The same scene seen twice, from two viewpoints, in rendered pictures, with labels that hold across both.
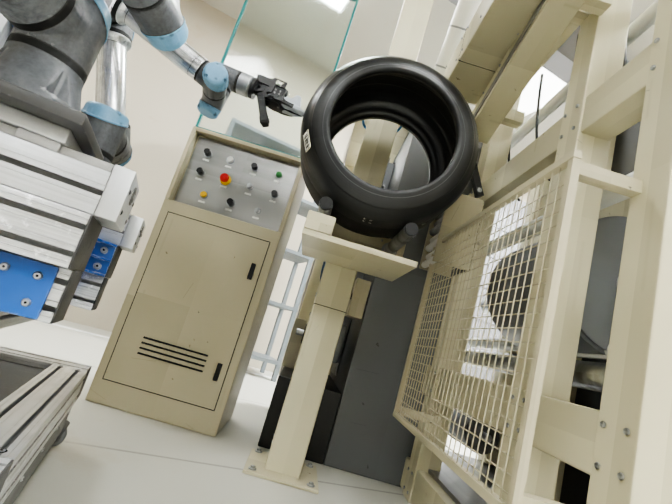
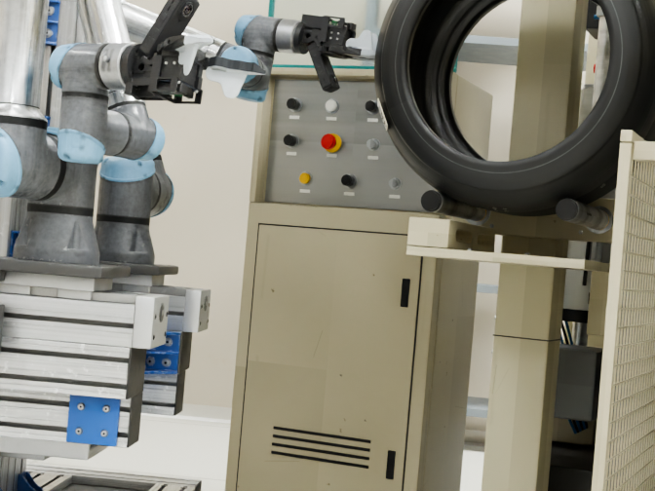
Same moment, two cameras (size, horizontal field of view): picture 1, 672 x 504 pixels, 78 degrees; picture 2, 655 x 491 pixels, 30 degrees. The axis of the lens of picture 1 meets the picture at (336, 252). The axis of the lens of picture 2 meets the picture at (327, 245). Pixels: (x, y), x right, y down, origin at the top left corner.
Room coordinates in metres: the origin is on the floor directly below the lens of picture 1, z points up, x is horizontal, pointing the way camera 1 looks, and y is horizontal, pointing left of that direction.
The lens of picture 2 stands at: (-1.13, -0.78, 0.77)
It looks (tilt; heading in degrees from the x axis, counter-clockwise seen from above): 1 degrees up; 24
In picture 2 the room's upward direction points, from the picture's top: 5 degrees clockwise
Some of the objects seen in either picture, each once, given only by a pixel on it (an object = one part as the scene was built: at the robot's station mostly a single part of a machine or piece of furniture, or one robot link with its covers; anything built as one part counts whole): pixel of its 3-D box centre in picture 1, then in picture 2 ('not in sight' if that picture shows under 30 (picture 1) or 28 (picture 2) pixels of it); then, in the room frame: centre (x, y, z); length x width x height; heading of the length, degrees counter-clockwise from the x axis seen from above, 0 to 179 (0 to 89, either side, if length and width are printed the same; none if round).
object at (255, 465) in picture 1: (282, 467); not in sight; (1.67, -0.04, 0.01); 0.27 x 0.27 x 0.02; 1
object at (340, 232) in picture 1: (354, 240); (538, 215); (1.59, -0.06, 0.90); 0.40 x 0.03 x 0.10; 91
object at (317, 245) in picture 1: (353, 257); (515, 258); (1.41, -0.06, 0.80); 0.37 x 0.36 x 0.02; 91
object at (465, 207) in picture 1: (450, 235); not in sight; (1.64, -0.44, 1.05); 0.20 x 0.15 x 0.30; 1
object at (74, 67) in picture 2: not in sight; (86, 68); (0.50, 0.42, 1.04); 0.11 x 0.08 x 0.09; 85
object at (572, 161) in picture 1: (458, 323); (651, 348); (1.19, -0.40, 0.65); 0.90 x 0.02 x 0.70; 1
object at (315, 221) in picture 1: (318, 235); (453, 236); (1.41, 0.08, 0.84); 0.36 x 0.09 x 0.06; 1
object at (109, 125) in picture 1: (101, 129); (127, 186); (1.12, 0.74, 0.88); 0.13 x 0.12 x 0.14; 16
